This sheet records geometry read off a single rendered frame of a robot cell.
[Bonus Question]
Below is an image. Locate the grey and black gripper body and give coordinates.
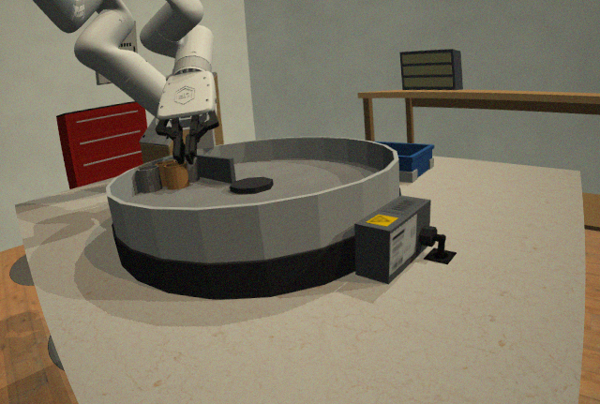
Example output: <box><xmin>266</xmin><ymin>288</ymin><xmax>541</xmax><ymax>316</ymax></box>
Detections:
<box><xmin>157</xmin><ymin>67</ymin><xmax>217</xmax><ymax>130</ymax></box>

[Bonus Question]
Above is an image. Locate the bronze bushing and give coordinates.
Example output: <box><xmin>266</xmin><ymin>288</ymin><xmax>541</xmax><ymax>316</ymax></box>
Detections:
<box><xmin>155</xmin><ymin>160</ymin><xmax>175</xmax><ymax>187</ymax></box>
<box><xmin>164</xmin><ymin>162</ymin><xmax>189</xmax><ymax>190</ymax></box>

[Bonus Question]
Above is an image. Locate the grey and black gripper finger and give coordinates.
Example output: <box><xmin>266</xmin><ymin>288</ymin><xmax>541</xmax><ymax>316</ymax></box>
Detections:
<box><xmin>156</xmin><ymin>118</ymin><xmax>185</xmax><ymax>165</ymax></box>
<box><xmin>185</xmin><ymin>110</ymin><xmax>219</xmax><ymax>164</ymax></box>

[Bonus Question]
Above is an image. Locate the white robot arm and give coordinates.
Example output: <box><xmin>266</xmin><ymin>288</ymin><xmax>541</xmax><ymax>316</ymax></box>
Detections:
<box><xmin>33</xmin><ymin>0</ymin><xmax>214</xmax><ymax>118</ymax></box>

